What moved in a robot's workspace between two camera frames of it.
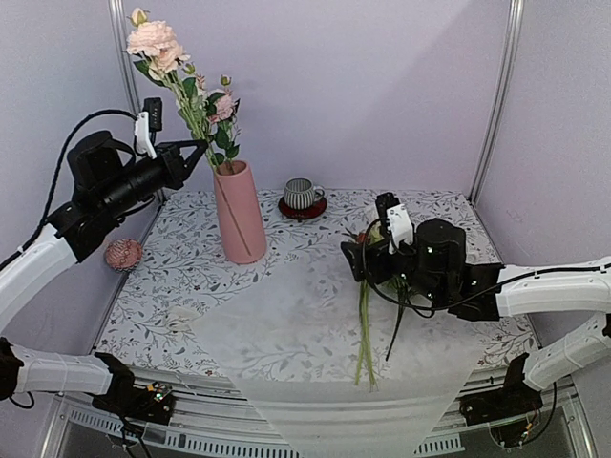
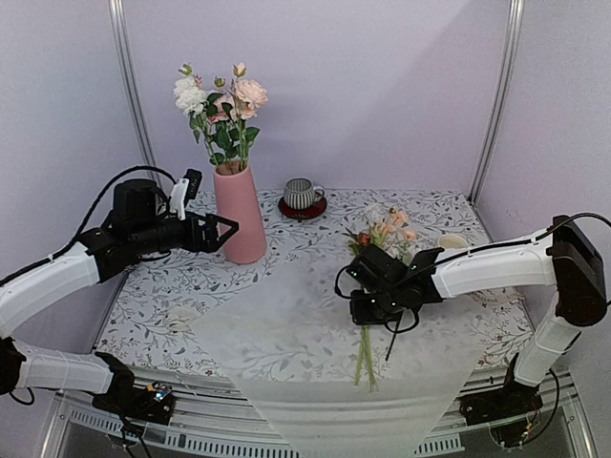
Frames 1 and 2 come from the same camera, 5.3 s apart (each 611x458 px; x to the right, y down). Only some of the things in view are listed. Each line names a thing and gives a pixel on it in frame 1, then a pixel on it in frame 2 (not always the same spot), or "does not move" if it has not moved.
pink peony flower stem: (221, 108) does not move
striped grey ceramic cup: (300, 193) does not move
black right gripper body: (427, 285) to (380, 309)
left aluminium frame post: (119, 28) does not move
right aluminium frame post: (499, 98) does not move
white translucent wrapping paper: (340, 367) does not move
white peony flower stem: (366, 349) to (191, 101)
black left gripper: (177, 169) to (210, 242)
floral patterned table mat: (182, 305) does not move
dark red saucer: (312, 212) does not move
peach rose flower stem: (161, 56) to (249, 97)
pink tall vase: (240, 214) does not move
